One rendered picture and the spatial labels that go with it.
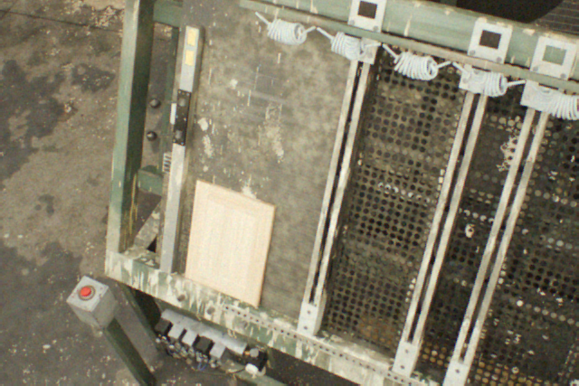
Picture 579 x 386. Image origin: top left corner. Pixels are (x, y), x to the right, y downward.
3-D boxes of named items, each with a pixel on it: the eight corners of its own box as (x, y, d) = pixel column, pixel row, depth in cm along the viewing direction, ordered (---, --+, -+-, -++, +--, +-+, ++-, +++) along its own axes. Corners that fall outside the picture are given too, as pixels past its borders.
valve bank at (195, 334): (152, 352, 293) (136, 326, 274) (170, 322, 300) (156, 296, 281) (260, 401, 275) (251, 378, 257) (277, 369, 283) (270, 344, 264)
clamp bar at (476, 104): (393, 358, 248) (370, 396, 227) (482, 16, 204) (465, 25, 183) (420, 369, 245) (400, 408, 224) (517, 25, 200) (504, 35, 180)
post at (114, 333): (140, 386, 344) (90, 317, 285) (147, 375, 347) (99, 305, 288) (151, 391, 342) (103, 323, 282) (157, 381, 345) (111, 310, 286)
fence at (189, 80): (165, 266, 280) (159, 269, 277) (193, 24, 245) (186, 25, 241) (175, 270, 279) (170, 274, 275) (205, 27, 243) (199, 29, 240)
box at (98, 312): (80, 321, 284) (65, 300, 270) (98, 296, 290) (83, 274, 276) (105, 333, 280) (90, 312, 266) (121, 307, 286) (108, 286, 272)
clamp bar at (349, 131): (299, 320, 260) (270, 353, 240) (365, -11, 216) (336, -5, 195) (325, 330, 257) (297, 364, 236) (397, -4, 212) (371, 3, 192)
